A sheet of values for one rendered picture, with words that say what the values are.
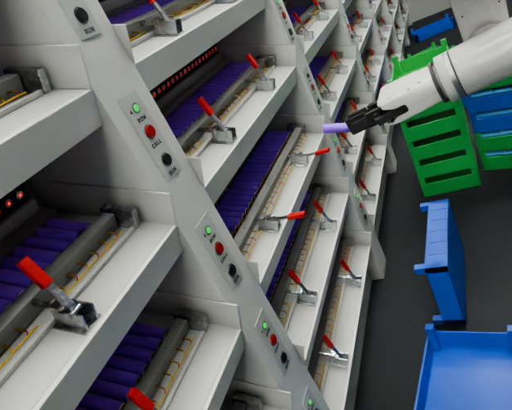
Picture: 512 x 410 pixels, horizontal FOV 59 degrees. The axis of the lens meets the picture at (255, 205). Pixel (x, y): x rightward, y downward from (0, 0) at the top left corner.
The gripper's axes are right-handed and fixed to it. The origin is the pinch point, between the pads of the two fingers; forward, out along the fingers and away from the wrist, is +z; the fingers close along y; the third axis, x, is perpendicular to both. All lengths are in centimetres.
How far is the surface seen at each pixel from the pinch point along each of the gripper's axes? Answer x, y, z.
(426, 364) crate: 60, 7, 13
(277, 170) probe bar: 3.4, -4.2, 23.2
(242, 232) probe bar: 3.3, 19.6, 23.5
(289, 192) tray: 7.5, 0.8, 21.0
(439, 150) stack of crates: 47, -74, 3
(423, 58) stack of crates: 22, -104, -2
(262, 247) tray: 7.3, 20.5, 21.3
